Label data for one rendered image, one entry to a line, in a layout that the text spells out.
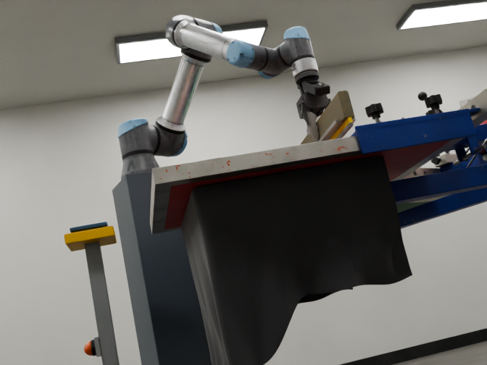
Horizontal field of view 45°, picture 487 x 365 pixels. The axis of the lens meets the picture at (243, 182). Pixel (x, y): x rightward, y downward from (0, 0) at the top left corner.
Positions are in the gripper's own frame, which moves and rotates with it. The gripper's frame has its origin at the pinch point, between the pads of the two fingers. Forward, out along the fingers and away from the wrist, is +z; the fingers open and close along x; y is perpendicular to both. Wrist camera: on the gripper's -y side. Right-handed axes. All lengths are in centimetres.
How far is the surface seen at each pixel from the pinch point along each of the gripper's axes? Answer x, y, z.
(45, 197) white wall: 124, 380, -99
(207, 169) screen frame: 40, -29, 12
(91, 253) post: 70, 10, 20
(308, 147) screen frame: 16.1, -29.4, 10.9
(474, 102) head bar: -29.7, -28.4, 5.9
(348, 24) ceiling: -164, 295, -190
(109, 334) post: 68, 10, 42
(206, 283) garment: 43, -8, 35
